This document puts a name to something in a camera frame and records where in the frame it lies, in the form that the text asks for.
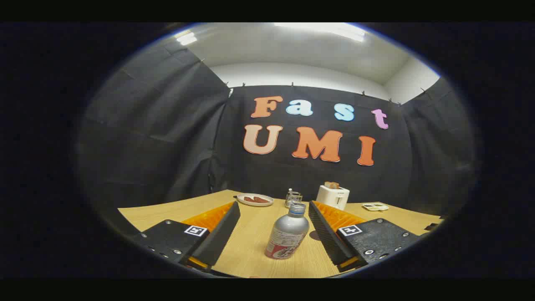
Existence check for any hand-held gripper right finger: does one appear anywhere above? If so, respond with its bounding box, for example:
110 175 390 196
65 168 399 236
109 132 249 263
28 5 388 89
308 200 420 273

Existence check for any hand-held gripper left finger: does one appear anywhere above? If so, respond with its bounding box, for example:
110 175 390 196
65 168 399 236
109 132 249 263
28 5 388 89
133 202 241 273

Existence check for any silver juice bottle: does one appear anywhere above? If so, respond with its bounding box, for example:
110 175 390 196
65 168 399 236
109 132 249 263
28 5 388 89
264 202 310 260

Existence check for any wooden table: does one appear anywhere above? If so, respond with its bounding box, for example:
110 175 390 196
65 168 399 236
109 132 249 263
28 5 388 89
118 189 443 278

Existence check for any white toaster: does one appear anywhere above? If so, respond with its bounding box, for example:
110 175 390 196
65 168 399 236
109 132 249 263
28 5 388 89
316 185 350 211

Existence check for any white oval plate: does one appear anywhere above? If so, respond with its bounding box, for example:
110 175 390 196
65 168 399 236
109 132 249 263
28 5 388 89
237 193 275 207

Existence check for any black backdrop cloth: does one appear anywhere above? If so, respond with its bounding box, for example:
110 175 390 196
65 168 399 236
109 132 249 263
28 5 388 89
77 40 477 218

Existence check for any small ceiling light panel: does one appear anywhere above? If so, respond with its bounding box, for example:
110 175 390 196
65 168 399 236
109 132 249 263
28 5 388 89
176 31 198 46

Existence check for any metal wire holder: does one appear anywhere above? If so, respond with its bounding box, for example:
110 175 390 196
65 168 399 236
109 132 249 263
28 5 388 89
285 191 303 209

